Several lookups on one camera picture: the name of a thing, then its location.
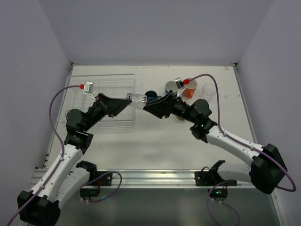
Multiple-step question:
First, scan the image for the dark blue squat mug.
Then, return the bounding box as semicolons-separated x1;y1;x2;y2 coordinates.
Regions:
145;90;162;102

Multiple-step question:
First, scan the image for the light blue floral mug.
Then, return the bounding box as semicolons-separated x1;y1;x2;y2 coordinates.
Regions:
165;81;179;94

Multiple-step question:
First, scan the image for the orange mug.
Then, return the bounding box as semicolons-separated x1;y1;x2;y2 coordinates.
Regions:
183;80;198;98

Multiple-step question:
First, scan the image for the clear glass with sticker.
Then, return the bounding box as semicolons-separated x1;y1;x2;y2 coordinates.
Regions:
202;83;216;101

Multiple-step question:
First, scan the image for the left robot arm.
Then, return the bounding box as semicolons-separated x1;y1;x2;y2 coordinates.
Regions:
17;93;132;226

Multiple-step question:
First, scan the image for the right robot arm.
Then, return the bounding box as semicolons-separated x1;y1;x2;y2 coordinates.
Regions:
143;93;287;194

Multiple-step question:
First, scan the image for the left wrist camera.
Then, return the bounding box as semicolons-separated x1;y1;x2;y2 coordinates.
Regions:
83;81;95;100

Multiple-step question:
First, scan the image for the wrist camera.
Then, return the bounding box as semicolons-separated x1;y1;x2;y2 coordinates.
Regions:
83;81;95;100
175;77;186;97

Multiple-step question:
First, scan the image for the white wire dish rack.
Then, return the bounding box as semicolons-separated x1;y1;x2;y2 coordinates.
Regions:
59;73;135;131

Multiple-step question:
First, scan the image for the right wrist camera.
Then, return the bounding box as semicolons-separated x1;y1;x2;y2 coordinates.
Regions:
175;77;186;97

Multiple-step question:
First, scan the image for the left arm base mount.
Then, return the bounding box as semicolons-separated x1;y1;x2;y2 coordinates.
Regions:
79;171;112;201

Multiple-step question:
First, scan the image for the aluminium mounting rail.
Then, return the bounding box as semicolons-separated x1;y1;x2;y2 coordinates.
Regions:
30;168;259;189

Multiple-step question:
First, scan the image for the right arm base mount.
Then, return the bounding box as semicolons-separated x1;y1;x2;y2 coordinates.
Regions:
194;160;238;201

